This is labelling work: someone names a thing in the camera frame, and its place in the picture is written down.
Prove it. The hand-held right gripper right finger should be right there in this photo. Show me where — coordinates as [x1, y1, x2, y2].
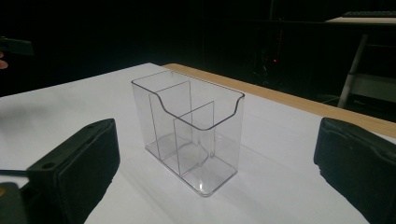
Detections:
[313, 117, 396, 224]

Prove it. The black cable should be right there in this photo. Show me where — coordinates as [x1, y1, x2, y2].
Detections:
[0, 169, 30, 177]

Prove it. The clear plastic divided organizer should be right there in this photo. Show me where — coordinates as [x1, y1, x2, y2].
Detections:
[131, 68, 246, 198]

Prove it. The dark keyboard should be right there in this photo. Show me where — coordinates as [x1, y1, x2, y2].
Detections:
[341, 10, 396, 19]

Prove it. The grey metal shelf rack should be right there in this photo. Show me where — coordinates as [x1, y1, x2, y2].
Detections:
[325, 15, 396, 110]

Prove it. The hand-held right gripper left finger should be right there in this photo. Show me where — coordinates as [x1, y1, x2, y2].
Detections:
[26, 118, 120, 224]

